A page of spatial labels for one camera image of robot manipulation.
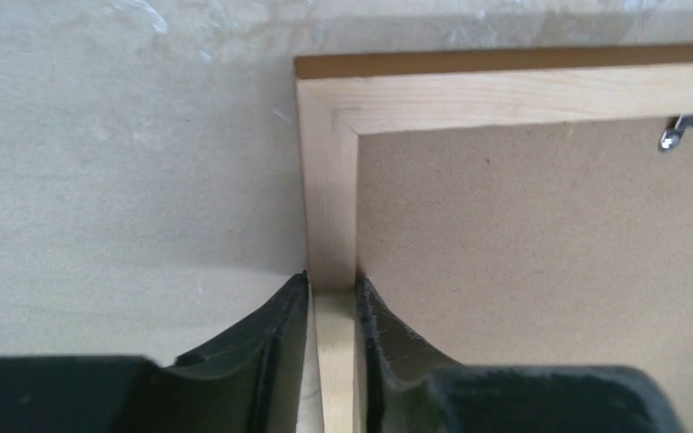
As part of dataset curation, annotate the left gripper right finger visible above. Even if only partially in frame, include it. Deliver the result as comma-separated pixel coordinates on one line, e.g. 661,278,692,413
355,279,684,432

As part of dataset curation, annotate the brown backing board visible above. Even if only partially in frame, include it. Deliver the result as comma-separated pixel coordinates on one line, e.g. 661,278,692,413
357,119,693,431

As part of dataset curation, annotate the wooden picture frame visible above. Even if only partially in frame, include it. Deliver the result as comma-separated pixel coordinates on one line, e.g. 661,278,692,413
294,44,693,432

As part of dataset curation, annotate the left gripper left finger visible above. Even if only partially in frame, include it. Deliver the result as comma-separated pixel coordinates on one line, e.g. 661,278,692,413
0,273,309,432

